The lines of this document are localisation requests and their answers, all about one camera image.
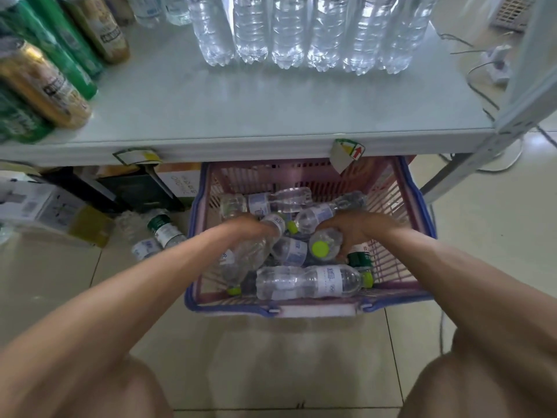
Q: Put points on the yellow cardboard box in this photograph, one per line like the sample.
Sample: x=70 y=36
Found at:
x=91 y=226

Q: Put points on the person's left forearm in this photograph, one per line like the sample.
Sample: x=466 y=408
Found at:
x=130 y=291

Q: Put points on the long clear water bottle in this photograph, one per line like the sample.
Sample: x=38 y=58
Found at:
x=250 y=254

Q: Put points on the person's leg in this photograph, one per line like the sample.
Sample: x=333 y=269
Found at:
x=126 y=391
x=478 y=378

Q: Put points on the grey metal shelf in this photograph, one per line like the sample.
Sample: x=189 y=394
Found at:
x=217 y=104

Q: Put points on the person's right forearm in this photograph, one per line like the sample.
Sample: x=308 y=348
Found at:
x=457 y=282

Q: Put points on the green drink can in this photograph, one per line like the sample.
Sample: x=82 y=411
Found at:
x=15 y=121
x=52 y=56
x=65 y=30

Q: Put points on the white fan base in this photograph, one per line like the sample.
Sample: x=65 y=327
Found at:
x=507 y=158

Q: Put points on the short green-capped water bottle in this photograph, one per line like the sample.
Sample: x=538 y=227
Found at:
x=325 y=244

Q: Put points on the gold drink can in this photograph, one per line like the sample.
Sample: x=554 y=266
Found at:
x=104 y=30
x=41 y=84

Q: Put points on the white cardboard box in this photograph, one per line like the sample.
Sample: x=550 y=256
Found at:
x=35 y=200

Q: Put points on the pile of small bottles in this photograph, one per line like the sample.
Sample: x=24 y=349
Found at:
x=300 y=280

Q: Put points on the person's right hand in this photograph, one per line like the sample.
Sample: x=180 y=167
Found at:
x=361 y=228

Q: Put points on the green-label water bottle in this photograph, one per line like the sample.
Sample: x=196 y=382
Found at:
x=165 y=230

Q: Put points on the orange and white carton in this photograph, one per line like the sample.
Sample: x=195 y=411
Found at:
x=180 y=180

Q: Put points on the person's left leg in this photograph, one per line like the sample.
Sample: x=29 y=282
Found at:
x=126 y=391

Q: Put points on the white slotted appliance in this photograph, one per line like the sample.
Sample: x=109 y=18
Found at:
x=515 y=12

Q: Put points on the dark cardboard box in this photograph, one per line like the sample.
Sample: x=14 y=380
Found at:
x=135 y=187

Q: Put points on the person's left hand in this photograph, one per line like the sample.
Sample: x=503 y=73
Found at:
x=256 y=225

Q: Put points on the white price tag red arrow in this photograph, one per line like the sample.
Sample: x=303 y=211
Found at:
x=346 y=156

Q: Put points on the yellow and white price tag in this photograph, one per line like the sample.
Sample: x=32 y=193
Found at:
x=137 y=156

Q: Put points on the person's right leg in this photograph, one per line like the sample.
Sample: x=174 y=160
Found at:
x=478 y=378

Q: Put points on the person's left fingers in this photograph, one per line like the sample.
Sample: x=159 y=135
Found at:
x=275 y=230

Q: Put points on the blue-label water bottle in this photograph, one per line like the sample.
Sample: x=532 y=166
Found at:
x=146 y=250

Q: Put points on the person's right thumb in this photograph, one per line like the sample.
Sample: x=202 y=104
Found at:
x=344 y=250

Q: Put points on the crumpled clear plastic wrap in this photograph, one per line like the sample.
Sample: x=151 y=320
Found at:
x=128 y=226

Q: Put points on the row of large clear bottles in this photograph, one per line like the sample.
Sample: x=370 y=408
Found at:
x=287 y=30

